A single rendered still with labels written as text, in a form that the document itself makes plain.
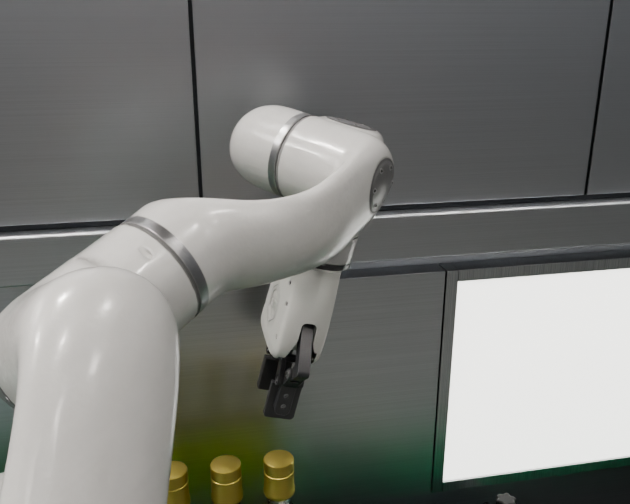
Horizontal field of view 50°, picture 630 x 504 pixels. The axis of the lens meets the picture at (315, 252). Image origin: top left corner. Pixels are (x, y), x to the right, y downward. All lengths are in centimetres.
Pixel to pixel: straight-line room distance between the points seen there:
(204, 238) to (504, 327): 56
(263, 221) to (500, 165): 47
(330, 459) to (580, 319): 39
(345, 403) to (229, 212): 48
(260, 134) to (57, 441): 31
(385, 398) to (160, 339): 58
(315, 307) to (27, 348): 33
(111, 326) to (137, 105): 45
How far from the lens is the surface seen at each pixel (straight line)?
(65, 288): 37
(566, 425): 106
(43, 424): 35
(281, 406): 69
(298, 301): 63
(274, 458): 77
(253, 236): 47
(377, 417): 93
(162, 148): 78
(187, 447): 90
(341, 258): 64
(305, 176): 54
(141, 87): 77
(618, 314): 102
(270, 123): 57
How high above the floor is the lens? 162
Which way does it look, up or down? 19 degrees down
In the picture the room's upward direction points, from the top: straight up
